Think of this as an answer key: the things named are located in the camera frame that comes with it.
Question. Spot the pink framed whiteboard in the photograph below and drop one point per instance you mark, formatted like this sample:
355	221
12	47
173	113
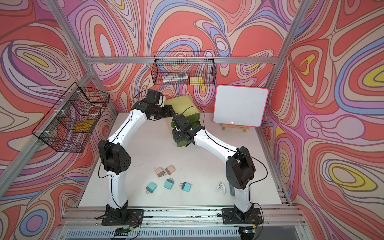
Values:
240	106

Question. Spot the left black wire basket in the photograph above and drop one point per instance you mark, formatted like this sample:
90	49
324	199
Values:
76	104

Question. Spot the teal plug one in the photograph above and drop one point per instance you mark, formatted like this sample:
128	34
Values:
151	187

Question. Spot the black wire basket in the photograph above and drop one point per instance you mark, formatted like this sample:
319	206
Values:
192	63
76	104

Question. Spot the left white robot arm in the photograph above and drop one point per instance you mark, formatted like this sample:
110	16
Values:
114	151

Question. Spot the yellow sponge in back basket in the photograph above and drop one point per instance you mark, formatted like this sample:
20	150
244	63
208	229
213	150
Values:
196	81

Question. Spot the back black wire basket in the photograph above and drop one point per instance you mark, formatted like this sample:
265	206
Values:
192	63

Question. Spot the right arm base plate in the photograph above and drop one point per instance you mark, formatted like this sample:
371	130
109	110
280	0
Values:
233	216

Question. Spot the pink plug one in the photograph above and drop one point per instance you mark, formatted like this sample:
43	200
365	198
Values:
159	172

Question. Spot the wooden easel stand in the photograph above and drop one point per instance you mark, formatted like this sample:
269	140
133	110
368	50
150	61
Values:
243	128

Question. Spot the teal plug three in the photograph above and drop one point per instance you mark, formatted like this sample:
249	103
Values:
186	187

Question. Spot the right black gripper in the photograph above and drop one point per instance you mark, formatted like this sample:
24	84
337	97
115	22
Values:
175	133

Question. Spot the yellow item in left basket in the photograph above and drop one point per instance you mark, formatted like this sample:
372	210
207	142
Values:
83	126

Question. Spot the yellow green drawer cabinet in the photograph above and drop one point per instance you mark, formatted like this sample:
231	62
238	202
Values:
185	105

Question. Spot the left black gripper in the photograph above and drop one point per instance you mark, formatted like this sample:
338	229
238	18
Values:
167	111

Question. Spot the teal plug two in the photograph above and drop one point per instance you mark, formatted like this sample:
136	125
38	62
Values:
169	184

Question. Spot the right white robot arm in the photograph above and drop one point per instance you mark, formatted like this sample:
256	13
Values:
240	167

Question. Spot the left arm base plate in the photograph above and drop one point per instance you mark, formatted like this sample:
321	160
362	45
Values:
114	217

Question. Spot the grey box in back basket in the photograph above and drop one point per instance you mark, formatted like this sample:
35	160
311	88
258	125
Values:
175	78

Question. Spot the small white clip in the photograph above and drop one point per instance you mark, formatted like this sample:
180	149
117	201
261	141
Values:
221	186

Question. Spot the grey felt eraser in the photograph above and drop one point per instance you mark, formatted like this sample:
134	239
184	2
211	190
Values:
232	190

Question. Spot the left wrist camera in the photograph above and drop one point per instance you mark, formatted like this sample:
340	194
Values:
154	98

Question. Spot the pink plug two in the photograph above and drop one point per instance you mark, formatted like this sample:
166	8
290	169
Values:
170	170

